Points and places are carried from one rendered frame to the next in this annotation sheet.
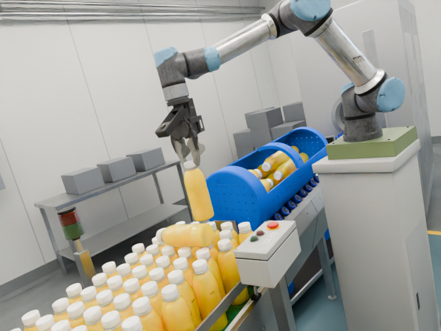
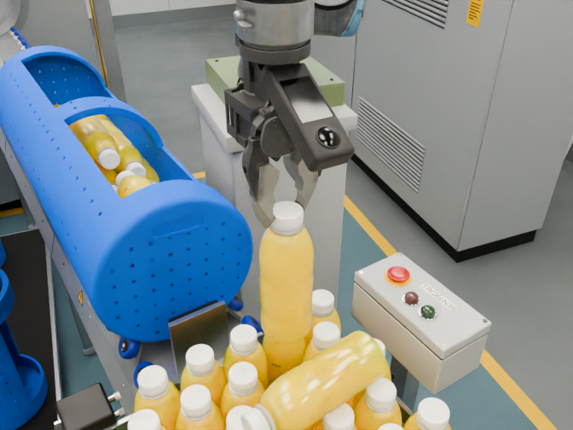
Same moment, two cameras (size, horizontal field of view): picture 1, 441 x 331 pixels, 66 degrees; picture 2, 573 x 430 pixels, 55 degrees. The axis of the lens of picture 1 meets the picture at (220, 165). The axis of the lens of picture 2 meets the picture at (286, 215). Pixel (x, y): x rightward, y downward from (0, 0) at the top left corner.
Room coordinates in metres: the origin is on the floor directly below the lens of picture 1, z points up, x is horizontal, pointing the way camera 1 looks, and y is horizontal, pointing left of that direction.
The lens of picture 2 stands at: (0.87, 0.59, 1.70)
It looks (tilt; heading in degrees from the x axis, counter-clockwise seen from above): 35 degrees down; 291
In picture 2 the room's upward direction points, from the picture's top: straight up
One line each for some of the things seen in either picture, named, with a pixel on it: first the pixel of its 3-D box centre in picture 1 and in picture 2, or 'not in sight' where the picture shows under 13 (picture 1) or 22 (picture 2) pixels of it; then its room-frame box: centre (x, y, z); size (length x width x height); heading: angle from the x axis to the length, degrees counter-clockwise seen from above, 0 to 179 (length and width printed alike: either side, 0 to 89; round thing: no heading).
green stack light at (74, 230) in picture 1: (73, 229); not in sight; (1.14, 0.55, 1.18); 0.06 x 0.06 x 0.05
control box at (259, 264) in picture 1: (269, 250); (415, 317); (0.90, -0.08, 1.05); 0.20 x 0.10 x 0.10; 143
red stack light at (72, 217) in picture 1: (69, 217); not in sight; (1.14, 0.55, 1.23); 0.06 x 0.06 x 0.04
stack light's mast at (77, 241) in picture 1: (73, 230); not in sight; (1.14, 0.55, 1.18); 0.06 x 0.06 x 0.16
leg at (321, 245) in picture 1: (324, 257); (73, 291); (2.12, -0.53, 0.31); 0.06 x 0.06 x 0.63; 53
